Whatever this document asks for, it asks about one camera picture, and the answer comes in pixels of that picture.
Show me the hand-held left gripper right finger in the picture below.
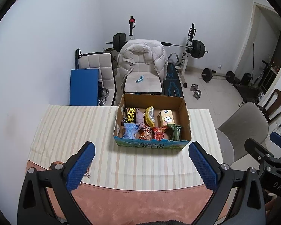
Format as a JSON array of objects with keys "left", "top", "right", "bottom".
[{"left": 189, "top": 142, "right": 266, "bottom": 225}]

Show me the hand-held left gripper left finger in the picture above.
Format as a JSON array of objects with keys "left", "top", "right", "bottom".
[{"left": 17, "top": 141, "right": 96, "bottom": 225}]

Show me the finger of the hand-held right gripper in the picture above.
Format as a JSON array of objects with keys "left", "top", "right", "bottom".
[
  {"left": 244, "top": 138, "right": 275, "bottom": 164},
  {"left": 270, "top": 132, "right": 281, "bottom": 151}
]

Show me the dark green packet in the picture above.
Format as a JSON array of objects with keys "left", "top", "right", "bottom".
[{"left": 167, "top": 124, "right": 183, "bottom": 141}]

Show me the cardboard box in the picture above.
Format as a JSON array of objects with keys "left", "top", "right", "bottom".
[{"left": 114, "top": 93, "right": 192, "bottom": 150}]

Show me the red snack packet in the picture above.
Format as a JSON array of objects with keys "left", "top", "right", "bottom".
[{"left": 152, "top": 127, "right": 167, "bottom": 141}]

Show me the yellow tissue pack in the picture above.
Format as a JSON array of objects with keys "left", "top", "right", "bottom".
[{"left": 159, "top": 110, "right": 175, "bottom": 127}]

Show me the blue white packet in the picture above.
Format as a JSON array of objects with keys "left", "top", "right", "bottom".
[{"left": 123, "top": 122, "right": 139, "bottom": 139}]

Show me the orange brown snack packet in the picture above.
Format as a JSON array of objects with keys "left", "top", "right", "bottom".
[{"left": 139, "top": 126, "right": 153, "bottom": 140}]

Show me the black yellow wipes packet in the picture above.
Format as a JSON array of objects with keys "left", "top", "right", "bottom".
[{"left": 124, "top": 107, "right": 137, "bottom": 125}]

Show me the grey purple sock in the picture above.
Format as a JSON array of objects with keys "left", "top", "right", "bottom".
[{"left": 135, "top": 108, "right": 146, "bottom": 128}]

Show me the grey shell chair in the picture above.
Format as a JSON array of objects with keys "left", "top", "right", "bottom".
[{"left": 215, "top": 102, "right": 270, "bottom": 167}]

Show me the brown wooden chair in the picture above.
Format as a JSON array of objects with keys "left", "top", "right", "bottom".
[{"left": 263, "top": 88, "right": 281, "bottom": 125}]

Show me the black kick scooter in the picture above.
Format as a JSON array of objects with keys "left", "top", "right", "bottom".
[{"left": 253, "top": 60, "right": 275, "bottom": 92}]

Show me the black bag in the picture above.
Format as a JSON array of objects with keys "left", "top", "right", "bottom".
[{"left": 240, "top": 73, "right": 252, "bottom": 86}]

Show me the dark fuzzy clothing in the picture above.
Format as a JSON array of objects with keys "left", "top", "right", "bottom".
[{"left": 133, "top": 218, "right": 202, "bottom": 225}]

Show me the blue folded mat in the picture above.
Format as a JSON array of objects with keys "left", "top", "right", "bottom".
[{"left": 70, "top": 68, "right": 99, "bottom": 106}]

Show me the short black floor barbell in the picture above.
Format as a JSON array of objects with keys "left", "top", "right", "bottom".
[{"left": 201, "top": 68, "right": 236, "bottom": 83}]

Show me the black weight bench pad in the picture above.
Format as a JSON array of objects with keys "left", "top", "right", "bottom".
[{"left": 163, "top": 63, "right": 184, "bottom": 98}]

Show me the beige cushioned chair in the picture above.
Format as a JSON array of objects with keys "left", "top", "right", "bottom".
[{"left": 122, "top": 71, "right": 164, "bottom": 95}]

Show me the white quilted chair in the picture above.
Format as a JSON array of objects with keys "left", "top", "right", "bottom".
[{"left": 79, "top": 53, "right": 116, "bottom": 106}]

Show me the racked black barbell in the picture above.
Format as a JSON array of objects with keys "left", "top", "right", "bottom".
[{"left": 105, "top": 32, "right": 209, "bottom": 59}]

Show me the white puffer jacket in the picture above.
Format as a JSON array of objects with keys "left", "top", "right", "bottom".
[{"left": 117, "top": 39, "right": 168, "bottom": 91}]

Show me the white weight bench rack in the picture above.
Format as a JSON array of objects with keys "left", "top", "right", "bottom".
[{"left": 128, "top": 16, "right": 197, "bottom": 87}]

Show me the black handled pole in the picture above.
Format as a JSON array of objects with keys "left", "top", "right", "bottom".
[{"left": 75, "top": 49, "right": 83, "bottom": 69}]

